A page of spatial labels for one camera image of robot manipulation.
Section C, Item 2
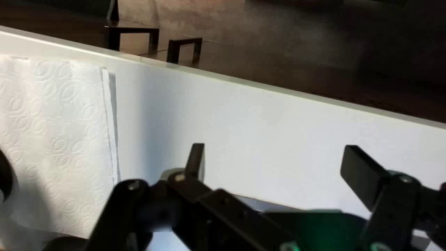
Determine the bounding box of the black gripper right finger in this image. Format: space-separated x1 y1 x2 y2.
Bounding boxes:
341 144 446 251

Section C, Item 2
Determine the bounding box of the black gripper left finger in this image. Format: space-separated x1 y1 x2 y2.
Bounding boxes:
88 142 299 251

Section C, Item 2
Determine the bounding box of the white embossed paper towel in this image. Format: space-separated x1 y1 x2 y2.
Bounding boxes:
0 54 122 240

